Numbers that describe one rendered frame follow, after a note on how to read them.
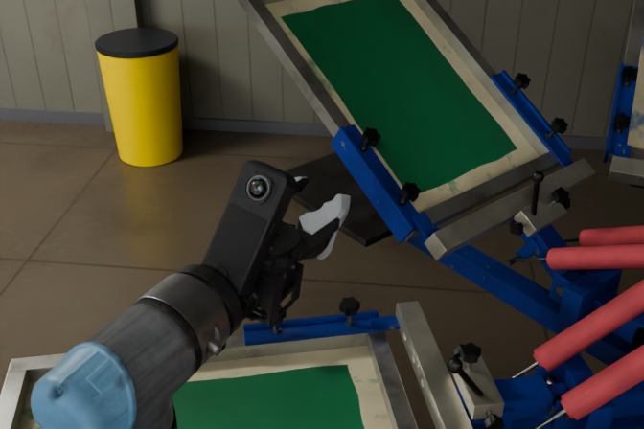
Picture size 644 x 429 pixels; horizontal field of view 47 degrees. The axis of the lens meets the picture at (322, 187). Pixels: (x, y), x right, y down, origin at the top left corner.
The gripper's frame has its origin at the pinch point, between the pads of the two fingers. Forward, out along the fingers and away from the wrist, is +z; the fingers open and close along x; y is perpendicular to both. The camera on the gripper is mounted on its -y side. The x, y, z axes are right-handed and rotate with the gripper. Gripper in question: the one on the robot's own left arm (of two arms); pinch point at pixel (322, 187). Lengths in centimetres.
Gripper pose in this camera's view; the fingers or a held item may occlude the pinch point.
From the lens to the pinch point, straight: 76.4
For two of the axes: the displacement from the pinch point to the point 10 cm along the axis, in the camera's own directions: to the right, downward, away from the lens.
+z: 5.1, -4.3, 7.5
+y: -1.2, 8.3, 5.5
